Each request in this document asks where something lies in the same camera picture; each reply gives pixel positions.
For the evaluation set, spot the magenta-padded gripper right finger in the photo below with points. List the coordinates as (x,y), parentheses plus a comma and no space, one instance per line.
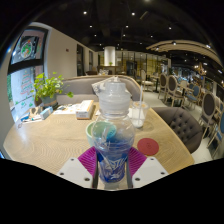
(148,170)

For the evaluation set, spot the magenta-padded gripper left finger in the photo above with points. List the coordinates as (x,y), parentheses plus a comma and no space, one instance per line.
(75,170)

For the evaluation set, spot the clear blue-labelled drink bottle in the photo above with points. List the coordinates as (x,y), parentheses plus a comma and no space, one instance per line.
(113,133)

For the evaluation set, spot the flat round red coaster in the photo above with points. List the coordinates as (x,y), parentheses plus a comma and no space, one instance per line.
(148,146)

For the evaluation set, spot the mint green mug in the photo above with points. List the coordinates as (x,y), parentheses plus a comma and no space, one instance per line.
(89,131)

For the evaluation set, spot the clear plastic cup with straw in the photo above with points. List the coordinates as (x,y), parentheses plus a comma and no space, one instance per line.
(139,115)

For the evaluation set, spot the grey tufted armchair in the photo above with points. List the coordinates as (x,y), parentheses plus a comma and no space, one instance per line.
(181,125)

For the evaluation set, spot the white leaflets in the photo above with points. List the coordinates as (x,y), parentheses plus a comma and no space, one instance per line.
(66,109)

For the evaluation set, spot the white tissue box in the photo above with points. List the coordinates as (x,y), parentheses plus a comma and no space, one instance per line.
(84,109)

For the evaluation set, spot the small blue white box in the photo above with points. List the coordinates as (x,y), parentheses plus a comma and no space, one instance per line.
(46,113)

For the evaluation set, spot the grey curved sofa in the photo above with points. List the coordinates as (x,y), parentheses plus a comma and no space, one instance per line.
(80,86)

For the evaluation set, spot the grey white chevron cushion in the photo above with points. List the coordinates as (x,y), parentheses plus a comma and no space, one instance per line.
(96,88)

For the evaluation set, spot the green potted plant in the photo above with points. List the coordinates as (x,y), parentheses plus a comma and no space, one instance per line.
(48,87)

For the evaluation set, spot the group of dining chairs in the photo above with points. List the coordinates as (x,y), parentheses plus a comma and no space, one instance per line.
(208,103)

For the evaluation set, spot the colourful window poster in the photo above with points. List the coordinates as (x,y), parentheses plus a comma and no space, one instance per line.
(28,46)

